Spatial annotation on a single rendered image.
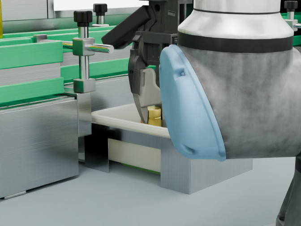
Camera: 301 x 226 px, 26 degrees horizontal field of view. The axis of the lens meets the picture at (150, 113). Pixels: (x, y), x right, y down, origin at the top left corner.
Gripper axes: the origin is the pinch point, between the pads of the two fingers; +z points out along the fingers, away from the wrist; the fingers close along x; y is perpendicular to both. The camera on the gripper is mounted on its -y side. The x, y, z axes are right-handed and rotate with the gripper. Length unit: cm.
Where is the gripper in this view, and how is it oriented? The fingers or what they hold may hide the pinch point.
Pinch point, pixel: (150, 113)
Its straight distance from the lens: 109.8
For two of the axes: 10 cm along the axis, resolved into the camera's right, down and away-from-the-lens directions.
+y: 7.6, 1.3, -6.4
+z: 0.0, 9.8, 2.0
